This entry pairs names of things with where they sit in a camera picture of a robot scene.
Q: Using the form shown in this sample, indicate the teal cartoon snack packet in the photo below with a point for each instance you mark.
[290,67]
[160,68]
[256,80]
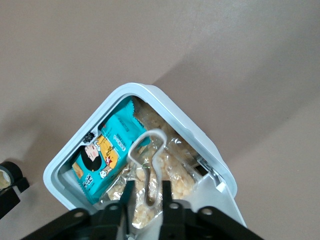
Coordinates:
[110,155]

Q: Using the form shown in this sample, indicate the white rubber band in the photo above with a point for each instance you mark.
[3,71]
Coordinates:
[158,132]

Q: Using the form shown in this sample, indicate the clear puffed snack packet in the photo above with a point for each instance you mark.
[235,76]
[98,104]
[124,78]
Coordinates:
[150,117]
[172,185]

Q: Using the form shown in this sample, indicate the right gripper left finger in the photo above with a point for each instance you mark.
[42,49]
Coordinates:
[115,220]

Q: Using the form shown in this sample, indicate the brown table cover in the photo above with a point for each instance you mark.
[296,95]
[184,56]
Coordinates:
[75,37]

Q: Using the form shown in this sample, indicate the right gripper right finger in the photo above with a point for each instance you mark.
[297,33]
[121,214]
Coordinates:
[175,220]

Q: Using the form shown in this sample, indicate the black tape roll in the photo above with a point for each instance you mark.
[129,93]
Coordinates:
[11,170]

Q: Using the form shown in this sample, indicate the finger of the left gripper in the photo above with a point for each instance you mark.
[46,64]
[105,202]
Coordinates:
[10,205]

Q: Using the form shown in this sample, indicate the white square trash bin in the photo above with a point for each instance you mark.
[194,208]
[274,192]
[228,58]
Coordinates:
[175,110]

